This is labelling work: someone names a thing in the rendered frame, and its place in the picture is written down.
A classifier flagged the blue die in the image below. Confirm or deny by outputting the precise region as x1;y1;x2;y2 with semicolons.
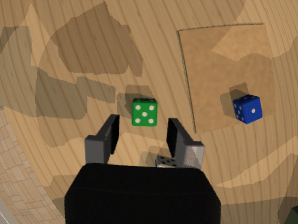
233;94;263;124

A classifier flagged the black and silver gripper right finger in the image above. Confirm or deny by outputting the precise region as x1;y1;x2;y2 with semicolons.
166;118;205;170

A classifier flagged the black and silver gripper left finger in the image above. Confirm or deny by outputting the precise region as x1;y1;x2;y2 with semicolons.
84;114;120;164

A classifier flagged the green die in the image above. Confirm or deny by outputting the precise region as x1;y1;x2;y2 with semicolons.
132;98;158;127

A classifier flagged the white die with black pips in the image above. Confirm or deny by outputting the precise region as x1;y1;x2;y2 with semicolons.
153;155;178;168

